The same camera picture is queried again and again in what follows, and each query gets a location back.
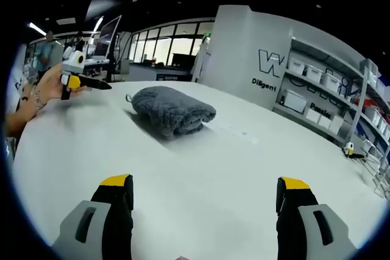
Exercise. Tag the grey towel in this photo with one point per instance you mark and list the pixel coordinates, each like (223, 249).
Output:
(173, 111)

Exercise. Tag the person's left hand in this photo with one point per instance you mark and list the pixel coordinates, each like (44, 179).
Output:
(50, 85)

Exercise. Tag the person's right hand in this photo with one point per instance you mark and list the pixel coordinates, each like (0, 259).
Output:
(182, 257)

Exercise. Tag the large tilted monitor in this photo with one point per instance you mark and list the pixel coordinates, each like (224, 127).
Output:
(106, 37)

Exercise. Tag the ceiling light strip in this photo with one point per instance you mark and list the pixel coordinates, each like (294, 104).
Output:
(98, 24)
(36, 28)

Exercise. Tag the dark counter desk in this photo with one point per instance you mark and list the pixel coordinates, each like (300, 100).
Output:
(158, 72)

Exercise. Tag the spare hand-held gripper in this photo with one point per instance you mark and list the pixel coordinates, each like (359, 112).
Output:
(349, 148)

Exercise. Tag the grey metal shelf unit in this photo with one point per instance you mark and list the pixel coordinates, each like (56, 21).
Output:
(338, 95)

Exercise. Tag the row of white storage bins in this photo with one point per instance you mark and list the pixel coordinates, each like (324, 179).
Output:
(314, 72)

